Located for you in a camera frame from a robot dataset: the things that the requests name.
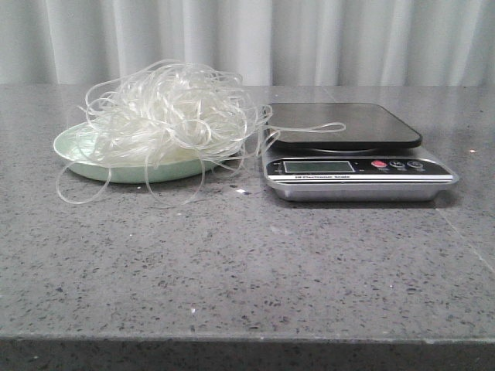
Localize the pale green round plate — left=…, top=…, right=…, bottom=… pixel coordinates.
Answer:
left=53, top=120, right=243, bottom=184

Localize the translucent white vermicelli bundle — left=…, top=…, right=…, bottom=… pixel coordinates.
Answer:
left=56, top=59, right=347, bottom=206

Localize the black silver kitchen scale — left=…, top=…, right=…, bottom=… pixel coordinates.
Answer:
left=262, top=103, right=459, bottom=202

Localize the white pleated curtain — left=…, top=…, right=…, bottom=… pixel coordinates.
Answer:
left=1, top=1, right=494, bottom=86

